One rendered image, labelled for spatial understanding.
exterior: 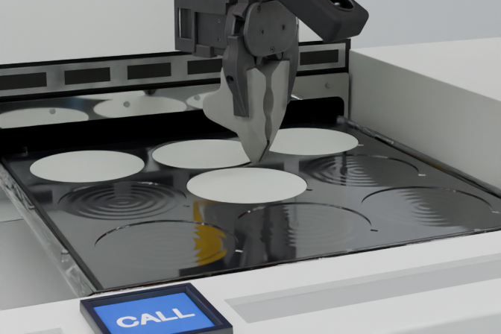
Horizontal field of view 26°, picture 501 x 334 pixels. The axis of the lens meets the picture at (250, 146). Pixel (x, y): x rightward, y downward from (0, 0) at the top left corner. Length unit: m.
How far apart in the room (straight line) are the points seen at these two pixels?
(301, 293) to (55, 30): 0.56
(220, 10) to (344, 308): 0.44
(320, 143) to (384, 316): 0.54
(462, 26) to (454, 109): 2.06
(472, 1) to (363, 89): 1.93
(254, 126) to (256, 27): 0.09
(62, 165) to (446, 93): 0.36
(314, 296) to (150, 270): 0.21
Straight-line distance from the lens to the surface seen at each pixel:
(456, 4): 3.04
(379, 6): 2.92
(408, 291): 0.56
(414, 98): 1.06
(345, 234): 0.80
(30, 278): 0.95
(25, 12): 1.05
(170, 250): 0.77
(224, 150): 1.01
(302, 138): 1.06
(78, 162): 0.99
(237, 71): 0.90
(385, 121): 1.12
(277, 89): 0.95
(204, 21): 0.94
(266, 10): 0.92
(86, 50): 1.07
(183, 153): 1.01
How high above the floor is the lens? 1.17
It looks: 15 degrees down
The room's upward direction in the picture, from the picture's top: straight up
